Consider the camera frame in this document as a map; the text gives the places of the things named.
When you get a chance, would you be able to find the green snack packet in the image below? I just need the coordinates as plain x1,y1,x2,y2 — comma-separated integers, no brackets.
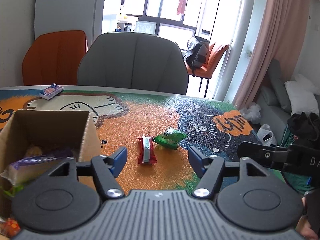
153,127,188,150

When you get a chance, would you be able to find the small blue orange packet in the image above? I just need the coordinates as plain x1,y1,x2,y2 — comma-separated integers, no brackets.
39,83,65,101

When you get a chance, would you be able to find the dark clothes pile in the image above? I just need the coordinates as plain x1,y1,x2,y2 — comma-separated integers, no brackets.
287,112,320,141

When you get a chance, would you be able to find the grey sofa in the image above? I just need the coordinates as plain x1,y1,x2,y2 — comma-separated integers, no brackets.
257,59,320,141

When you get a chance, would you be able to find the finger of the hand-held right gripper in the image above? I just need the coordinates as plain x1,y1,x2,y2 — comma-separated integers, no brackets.
237,141,276,166

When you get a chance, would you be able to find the person's right hand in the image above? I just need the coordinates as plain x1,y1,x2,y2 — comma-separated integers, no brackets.
298,197,320,240

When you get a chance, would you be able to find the grey upholstered chair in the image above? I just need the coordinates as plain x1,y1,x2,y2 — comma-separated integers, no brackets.
77,32,189,96

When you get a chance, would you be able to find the cardboard box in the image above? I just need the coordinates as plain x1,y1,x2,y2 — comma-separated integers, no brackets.
0,109,102,218

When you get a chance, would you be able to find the crumpled white plastic bag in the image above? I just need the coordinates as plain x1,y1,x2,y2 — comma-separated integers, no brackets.
240,102,262,124

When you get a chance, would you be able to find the white pillow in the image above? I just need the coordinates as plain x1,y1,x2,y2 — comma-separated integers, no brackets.
293,74,320,88
284,80,320,116

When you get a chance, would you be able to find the purple snack packet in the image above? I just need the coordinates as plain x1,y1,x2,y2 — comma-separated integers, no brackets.
9,148,73,171

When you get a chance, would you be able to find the grey backpack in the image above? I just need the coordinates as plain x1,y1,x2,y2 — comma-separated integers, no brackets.
183,36,211,70

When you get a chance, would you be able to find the red snack packet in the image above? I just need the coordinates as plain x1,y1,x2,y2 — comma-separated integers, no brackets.
137,135,157,165

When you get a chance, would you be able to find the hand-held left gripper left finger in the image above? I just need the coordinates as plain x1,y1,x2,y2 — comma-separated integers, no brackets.
46,147,128,199

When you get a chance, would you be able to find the grey cushion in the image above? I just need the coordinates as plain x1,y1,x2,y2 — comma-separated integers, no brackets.
261,86,279,107

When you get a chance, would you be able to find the orange dining chair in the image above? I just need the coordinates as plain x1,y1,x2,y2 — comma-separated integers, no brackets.
22,30,89,86
187,42,229,98

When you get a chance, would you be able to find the green garment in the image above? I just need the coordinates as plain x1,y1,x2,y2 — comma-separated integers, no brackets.
282,127,313,196

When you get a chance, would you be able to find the white bag with black contents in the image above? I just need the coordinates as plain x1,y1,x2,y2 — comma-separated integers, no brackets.
257,123,278,147

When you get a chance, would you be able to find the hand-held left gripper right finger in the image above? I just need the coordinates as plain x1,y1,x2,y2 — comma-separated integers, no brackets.
188,146,269,198

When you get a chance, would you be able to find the pink curtain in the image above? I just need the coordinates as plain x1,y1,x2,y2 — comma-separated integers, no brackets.
233,0,311,111

